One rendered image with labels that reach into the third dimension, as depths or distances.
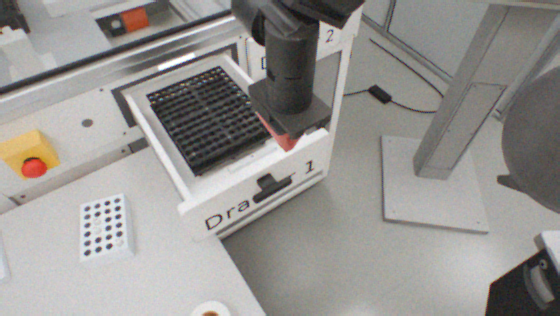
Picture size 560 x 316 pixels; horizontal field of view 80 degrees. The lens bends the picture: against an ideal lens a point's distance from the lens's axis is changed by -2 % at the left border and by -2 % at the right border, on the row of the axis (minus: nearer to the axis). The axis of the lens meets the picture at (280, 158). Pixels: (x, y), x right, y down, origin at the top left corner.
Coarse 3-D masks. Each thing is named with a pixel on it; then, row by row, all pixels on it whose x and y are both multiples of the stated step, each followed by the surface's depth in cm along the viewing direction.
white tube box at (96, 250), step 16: (80, 208) 66; (96, 208) 67; (112, 208) 66; (128, 208) 69; (80, 224) 64; (112, 224) 64; (128, 224) 65; (80, 240) 62; (96, 240) 62; (112, 240) 62; (128, 240) 62; (80, 256) 60; (96, 256) 60; (112, 256) 61; (128, 256) 63
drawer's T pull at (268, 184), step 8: (264, 176) 57; (272, 176) 57; (288, 176) 57; (264, 184) 56; (272, 184) 56; (280, 184) 56; (288, 184) 57; (264, 192) 55; (272, 192) 55; (256, 200) 54
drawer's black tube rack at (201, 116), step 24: (216, 72) 76; (192, 96) 71; (216, 96) 71; (240, 96) 71; (168, 120) 67; (192, 120) 70; (216, 120) 66; (240, 120) 70; (192, 144) 66; (240, 144) 66; (192, 168) 63
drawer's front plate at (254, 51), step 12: (324, 24) 88; (324, 36) 91; (336, 36) 94; (252, 48) 79; (264, 48) 82; (324, 48) 94; (252, 60) 82; (264, 60) 84; (252, 72) 85; (264, 72) 87
